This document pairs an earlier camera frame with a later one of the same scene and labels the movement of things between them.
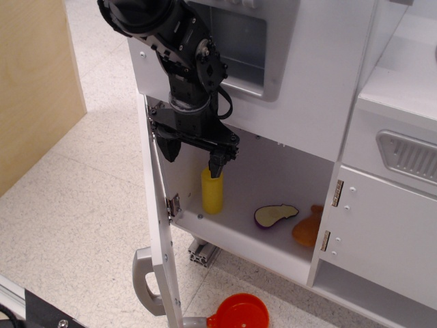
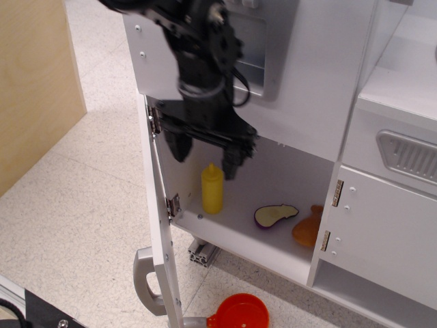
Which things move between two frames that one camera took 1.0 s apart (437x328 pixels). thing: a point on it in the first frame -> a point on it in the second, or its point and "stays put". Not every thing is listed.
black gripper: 194,123 -> 209,119
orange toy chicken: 306,229 stays put
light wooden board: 41,96 stays put
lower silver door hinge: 325,242 stays put
